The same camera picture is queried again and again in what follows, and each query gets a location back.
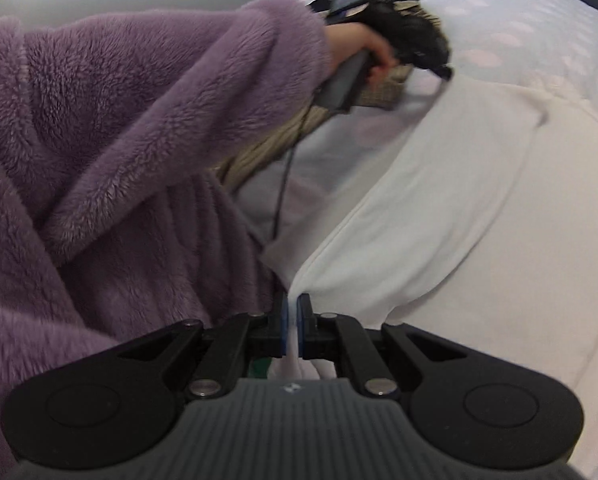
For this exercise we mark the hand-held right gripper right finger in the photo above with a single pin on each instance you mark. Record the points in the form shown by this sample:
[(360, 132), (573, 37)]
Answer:
[(301, 330)]

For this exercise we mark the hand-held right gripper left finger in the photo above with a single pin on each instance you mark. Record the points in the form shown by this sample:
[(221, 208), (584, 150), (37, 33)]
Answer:
[(283, 330)]

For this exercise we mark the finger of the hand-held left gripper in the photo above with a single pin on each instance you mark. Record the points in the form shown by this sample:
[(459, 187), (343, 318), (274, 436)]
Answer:
[(441, 67)]

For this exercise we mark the cream garment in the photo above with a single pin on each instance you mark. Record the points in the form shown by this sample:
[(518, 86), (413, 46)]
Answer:
[(454, 200)]

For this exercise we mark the person's left forearm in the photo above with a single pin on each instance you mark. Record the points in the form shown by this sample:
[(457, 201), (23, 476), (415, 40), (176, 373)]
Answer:
[(179, 85)]

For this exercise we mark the person's left hand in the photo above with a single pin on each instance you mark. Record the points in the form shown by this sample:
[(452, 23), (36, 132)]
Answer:
[(351, 40)]

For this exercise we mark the purple fleece robe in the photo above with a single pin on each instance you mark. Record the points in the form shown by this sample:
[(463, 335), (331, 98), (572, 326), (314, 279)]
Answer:
[(129, 280)]

